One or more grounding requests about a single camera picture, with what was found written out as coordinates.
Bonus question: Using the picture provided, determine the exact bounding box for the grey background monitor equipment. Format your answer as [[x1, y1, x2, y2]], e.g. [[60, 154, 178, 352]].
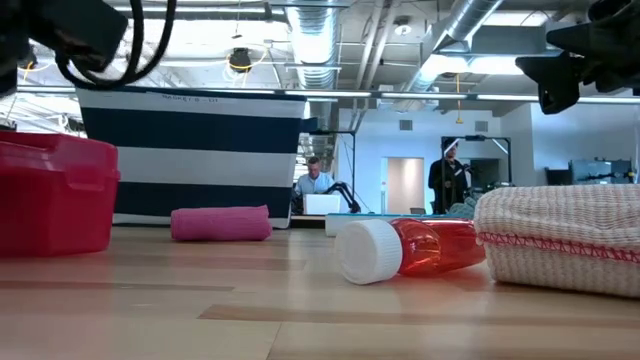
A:
[[544, 158, 637, 187]]

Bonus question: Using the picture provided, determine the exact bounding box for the red plastic lidded box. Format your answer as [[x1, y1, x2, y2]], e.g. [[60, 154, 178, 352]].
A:
[[0, 130, 122, 259]]

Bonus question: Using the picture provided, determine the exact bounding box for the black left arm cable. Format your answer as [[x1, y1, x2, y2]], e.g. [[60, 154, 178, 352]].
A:
[[53, 0, 178, 92]]

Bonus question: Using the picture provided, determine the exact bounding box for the white laptop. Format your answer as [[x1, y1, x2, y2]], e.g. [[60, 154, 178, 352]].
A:
[[302, 193, 343, 217]]

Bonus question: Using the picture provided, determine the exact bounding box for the corrugated silver ceiling duct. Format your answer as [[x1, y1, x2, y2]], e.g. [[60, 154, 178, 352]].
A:
[[285, 0, 342, 91]]

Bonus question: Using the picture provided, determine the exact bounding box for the black metal stand frame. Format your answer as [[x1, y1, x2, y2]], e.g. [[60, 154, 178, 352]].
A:
[[440, 134, 513, 214], [304, 129, 358, 214]]

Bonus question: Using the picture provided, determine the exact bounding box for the smooth silver ceiling duct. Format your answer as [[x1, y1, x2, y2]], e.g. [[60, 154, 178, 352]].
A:
[[405, 0, 505, 92]]

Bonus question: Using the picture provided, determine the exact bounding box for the teal patterned hospital gown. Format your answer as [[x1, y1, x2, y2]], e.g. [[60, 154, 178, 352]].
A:
[[448, 196, 479, 220]]

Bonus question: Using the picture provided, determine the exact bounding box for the person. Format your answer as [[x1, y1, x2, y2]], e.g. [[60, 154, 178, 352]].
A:
[[427, 138, 472, 216], [293, 155, 337, 197]]

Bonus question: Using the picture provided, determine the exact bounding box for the yellow hanging cord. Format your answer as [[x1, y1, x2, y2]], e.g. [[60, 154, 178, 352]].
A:
[[454, 73, 465, 125]]

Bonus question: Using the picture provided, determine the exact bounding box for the orange pill bottle white cap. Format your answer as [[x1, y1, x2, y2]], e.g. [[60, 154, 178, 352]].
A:
[[333, 217, 487, 286]]

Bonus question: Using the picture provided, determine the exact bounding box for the white box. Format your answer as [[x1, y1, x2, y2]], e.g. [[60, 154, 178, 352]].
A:
[[324, 212, 476, 238]]

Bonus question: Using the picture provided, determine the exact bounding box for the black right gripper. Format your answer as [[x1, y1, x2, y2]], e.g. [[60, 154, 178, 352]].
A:
[[514, 0, 640, 116]]

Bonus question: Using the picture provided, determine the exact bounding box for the white elastic bandage red stitching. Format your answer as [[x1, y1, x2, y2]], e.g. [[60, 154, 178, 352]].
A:
[[473, 183, 640, 300]]

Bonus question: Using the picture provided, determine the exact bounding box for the long ceiling light strip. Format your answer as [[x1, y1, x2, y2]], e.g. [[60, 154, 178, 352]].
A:
[[284, 89, 640, 104]]

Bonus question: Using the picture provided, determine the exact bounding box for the black ceiling device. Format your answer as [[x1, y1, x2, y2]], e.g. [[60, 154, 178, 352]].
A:
[[228, 46, 253, 74]]

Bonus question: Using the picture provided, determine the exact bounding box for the navy white striped fabric basket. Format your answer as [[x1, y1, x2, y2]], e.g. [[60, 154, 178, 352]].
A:
[[76, 85, 320, 230]]

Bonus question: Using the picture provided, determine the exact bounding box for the pink bandage roll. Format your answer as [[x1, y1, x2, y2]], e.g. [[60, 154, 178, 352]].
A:
[[170, 204, 274, 243]]

